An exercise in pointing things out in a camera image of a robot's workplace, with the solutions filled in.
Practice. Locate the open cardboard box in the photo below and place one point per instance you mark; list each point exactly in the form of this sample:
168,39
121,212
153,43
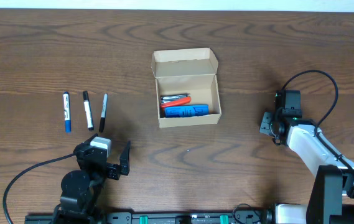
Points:
187,71

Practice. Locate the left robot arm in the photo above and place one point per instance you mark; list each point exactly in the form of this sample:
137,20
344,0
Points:
81,188

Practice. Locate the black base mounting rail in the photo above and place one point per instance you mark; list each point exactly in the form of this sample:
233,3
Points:
239,216

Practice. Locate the thin black permanent marker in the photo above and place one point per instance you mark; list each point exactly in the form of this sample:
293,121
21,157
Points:
103,113

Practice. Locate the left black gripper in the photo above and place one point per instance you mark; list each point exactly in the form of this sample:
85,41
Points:
109,168

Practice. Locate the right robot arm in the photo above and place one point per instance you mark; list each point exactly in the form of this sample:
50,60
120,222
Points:
332,196

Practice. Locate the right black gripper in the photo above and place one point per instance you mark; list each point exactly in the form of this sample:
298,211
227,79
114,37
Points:
267,125

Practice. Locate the blue whiteboard marker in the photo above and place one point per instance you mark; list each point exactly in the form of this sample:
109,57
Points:
66,108

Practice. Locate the blue plastic rectangular block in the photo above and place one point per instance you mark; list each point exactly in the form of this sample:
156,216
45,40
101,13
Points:
186,111

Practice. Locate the black whiteboard marker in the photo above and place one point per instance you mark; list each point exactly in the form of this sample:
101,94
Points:
87,108

